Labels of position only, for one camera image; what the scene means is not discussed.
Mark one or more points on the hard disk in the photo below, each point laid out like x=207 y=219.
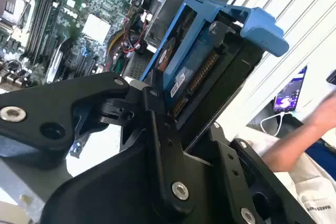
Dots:
x=260 y=24

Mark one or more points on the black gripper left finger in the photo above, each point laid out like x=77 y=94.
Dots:
x=52 y=98

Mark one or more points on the person's bare hand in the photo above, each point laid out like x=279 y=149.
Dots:
x=326 y=113

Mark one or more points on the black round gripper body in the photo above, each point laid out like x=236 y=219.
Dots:
x=105 y=195

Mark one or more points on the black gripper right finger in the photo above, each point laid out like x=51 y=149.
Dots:
x=227 y=166

